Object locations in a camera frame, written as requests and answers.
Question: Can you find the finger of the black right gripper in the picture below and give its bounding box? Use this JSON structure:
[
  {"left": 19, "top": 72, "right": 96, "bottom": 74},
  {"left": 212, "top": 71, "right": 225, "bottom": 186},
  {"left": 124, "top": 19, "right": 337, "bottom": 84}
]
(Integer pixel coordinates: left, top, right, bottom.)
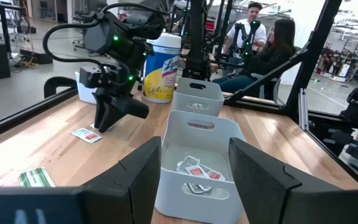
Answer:
[
  {"left": 112, "top": 96, "right": 150, "bottom": 119},
  {"left": 94, "top": 93, "right": 119, "bottom": 133}
]

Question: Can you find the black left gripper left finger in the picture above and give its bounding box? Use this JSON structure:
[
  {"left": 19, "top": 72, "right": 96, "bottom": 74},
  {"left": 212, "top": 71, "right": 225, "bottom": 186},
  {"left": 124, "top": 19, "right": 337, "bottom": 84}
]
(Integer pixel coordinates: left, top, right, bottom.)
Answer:
[{"left": 81, "top": 136, "right": 163, "bottom": 224}]

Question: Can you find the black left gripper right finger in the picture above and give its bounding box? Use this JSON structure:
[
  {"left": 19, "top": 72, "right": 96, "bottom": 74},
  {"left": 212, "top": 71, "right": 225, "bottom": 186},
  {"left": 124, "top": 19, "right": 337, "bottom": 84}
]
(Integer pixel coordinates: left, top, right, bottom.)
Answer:
[{"left": 227, "top": 138, "right": 354, "bottom": 224}]

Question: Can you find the white plastic bin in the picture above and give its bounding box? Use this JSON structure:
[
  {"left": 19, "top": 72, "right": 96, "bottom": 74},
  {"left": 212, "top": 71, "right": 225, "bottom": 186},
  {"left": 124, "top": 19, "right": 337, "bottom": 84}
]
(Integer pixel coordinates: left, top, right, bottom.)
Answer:
[{"left": 74, "top": 70, "right": 98, "bottom": 105}]

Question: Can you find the Lysol wipes canister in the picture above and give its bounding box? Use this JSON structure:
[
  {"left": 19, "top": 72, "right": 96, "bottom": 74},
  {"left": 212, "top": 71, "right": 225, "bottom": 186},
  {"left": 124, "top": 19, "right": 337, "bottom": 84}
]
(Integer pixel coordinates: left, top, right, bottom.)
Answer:
[{"left": 141, "top": 32, "right": 182, "bottom": 104}]

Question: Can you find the grey plastic bin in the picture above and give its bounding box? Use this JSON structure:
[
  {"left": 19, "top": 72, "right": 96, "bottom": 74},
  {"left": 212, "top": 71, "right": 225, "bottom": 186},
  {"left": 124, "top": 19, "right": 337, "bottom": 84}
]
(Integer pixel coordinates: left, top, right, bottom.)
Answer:
[
  {"left": 154, "top": 109, "right": 246, "bottom": 224},
  {"left": 172, "top": 77, "right": 226, "bottom": 118}
]

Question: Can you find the black table clamp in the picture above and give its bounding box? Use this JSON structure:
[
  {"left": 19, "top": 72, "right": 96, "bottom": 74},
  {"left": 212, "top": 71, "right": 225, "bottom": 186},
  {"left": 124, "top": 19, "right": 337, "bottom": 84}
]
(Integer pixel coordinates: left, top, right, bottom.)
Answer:
[{"left": 43, "top": 76, "right": 78, "bottom": 100}]

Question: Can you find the person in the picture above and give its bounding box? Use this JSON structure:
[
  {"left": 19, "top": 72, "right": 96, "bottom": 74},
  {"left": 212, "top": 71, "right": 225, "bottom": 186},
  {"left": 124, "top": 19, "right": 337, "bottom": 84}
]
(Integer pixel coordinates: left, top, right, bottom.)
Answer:
[
  {"left": 211, "top": 18, "right": 298, "bottom": 98},
  {"left": 223, "top": 1, "right": 269, "bottom": 57}
]

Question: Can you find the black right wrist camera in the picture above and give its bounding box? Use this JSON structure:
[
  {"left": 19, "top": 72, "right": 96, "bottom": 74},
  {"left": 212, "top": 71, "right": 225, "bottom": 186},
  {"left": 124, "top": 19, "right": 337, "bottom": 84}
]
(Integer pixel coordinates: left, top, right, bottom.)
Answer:
[{"left": 78, "top": 65, "right": 107, "bottom": 90}]

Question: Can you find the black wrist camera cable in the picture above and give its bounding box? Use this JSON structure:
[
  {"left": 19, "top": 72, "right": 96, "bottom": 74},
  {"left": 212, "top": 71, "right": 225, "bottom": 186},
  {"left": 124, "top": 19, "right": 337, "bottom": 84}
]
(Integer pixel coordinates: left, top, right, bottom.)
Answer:
[{"left": 42, "top": 2, "right": 169, "bottom": 74}]

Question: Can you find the silver aluminium bracket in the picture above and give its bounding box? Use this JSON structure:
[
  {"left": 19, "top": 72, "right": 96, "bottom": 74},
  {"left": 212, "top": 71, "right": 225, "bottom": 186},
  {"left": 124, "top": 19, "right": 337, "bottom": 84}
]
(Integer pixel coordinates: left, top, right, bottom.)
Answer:
[{"left": 296, "top": 88, "right": 311, "bottom": 131}]

